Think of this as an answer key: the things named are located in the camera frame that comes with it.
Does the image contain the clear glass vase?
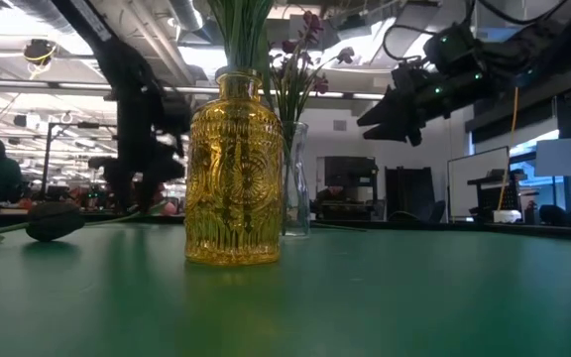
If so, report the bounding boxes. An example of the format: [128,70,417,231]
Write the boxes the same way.
[279,121,311,238]

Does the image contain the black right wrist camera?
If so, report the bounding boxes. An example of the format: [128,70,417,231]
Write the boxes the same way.
[422,22,480,75]

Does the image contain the black office chair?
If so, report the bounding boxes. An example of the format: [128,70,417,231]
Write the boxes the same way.
[389,199,448,223]

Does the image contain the grey sign panel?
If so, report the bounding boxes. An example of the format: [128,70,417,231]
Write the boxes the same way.
[534,137,571,179]

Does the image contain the purple flower bunch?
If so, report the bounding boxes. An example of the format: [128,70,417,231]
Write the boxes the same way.
[268,9,357,234]

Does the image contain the black cabinet panel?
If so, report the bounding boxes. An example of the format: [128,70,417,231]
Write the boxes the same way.
[384,166,435,219]

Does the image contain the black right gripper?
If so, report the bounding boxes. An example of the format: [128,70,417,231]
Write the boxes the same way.
[356,54,470,148]

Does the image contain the black station frame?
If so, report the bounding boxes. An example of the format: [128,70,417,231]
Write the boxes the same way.
[41,121,118,199]

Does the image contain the white flower bunch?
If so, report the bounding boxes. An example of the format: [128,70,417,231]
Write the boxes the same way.
[207,0,276,74]

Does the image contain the yellow hanging cable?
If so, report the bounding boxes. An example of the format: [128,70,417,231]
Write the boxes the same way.
[497,86,520,212]

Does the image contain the green table mat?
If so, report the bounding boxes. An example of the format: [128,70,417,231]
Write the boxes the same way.
[0,220,571,357]

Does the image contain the black tulip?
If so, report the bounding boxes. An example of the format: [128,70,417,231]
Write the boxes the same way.
[0,200,87,248]

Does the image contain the whiteboard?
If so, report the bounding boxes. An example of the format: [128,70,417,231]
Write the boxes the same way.
[446,145,511,219]

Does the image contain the black monitor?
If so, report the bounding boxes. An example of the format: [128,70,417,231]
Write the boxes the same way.
[323,156,379,189]

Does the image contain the black ceiling dome camera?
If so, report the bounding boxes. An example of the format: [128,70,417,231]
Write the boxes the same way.
[22,38,57,66]

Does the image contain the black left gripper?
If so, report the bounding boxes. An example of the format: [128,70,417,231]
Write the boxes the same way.
[87,141,187,214]

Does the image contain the yellow embossed glass vase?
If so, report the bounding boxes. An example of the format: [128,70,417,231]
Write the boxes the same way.
[184,68,285,267]

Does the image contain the white box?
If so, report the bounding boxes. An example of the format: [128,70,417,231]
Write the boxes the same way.
[492,209,522,224]

